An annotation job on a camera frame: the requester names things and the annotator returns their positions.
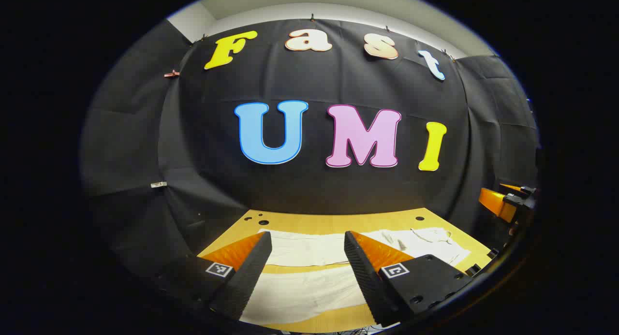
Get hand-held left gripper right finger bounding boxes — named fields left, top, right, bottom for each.
left=344, top=230, right=473, bottom=329

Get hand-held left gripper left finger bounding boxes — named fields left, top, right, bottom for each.
left=147, top=231, right=273, bottom=322

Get white jeans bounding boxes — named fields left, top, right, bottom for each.
left=239, top=227, right=472, bottom=326

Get black backdrop cloth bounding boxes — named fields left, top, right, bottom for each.
left=80, top=18, right=540, bottom=277

